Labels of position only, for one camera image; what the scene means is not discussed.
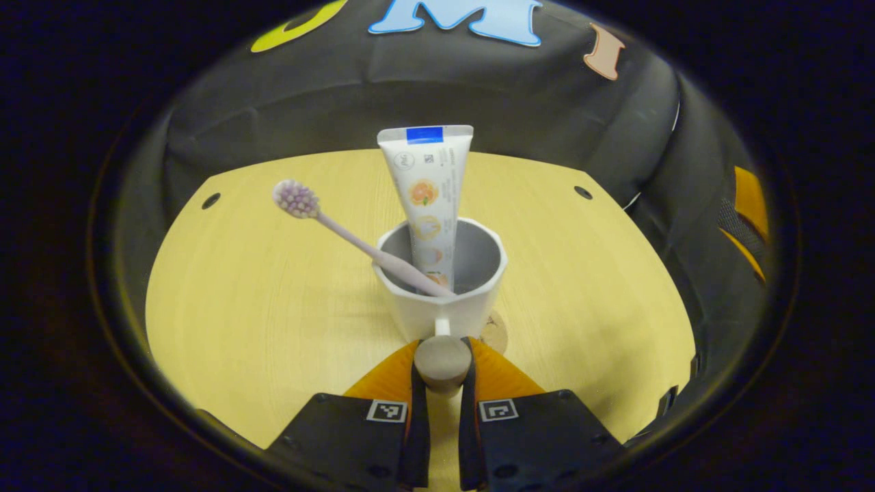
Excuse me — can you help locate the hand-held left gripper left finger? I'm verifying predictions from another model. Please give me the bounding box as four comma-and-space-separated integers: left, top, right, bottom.
262, 340, 432, 492

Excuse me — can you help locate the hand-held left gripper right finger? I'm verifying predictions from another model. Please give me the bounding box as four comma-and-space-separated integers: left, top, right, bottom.
457, 336, 627, 492

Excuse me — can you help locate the round cork coaster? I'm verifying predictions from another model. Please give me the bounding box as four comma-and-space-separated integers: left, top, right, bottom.
479, 309, 509, 355

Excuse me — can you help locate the white cup with wooden handle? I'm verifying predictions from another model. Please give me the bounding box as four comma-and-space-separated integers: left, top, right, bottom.
373, 217, 509, 398

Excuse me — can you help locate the white toothpaste tube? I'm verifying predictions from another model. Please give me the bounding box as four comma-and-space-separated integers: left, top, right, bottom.
377, 125, 474, 288

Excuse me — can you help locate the pale purple toothbrush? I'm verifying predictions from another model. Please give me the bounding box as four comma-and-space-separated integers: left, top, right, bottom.
272, 179, 457, 299

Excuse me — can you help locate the light wooden desktop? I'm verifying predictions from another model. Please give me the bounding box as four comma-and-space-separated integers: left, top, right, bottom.
145, 149, 697, 492

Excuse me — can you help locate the black backdrop cloth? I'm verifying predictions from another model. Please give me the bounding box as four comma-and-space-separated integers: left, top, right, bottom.
113, 0, 770, 438

